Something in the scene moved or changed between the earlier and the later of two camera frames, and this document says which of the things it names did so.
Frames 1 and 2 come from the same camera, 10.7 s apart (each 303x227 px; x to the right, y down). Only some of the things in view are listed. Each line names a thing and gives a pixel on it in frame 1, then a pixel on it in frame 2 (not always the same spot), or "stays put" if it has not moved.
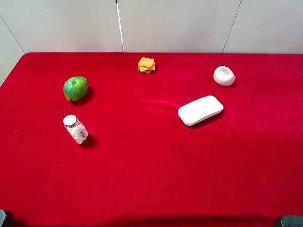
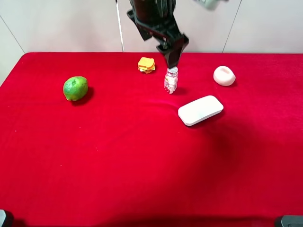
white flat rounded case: [199, 110] stays put
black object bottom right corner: [292, 221] stays put
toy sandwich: [146, 65] stays put
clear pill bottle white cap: [75, 128] -> [171, 79]
